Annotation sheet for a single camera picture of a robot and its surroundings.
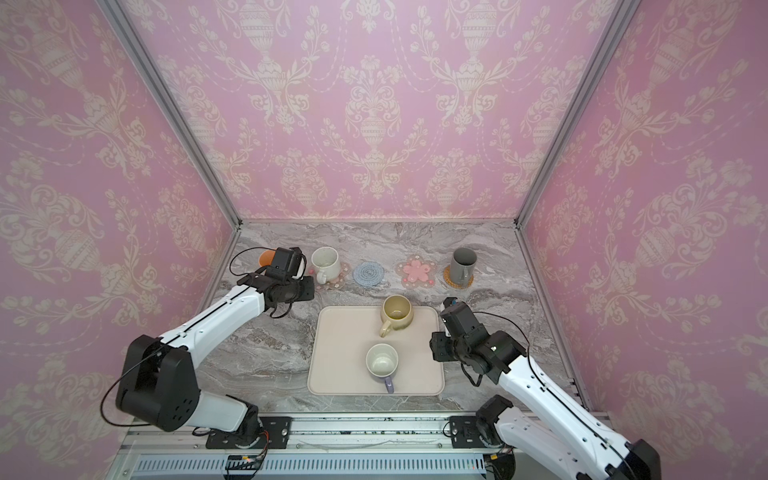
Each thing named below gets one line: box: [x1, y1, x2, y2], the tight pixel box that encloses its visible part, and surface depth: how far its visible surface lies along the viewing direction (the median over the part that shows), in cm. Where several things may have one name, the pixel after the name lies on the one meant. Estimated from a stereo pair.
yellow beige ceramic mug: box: [380, 294, 414, 338], surface depth 87 cm
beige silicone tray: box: [307, 305, 445, 396], surface depth 90 cm
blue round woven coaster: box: [352, 262, 385, 287], surface depth 108 cm
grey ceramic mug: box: [450, 247, 477, 286], surface depth 97 cm
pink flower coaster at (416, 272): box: [395, 255, 437, 289], surface depth 108 cm
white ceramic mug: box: [311, 246, 340, 285], surface depth 100 cm
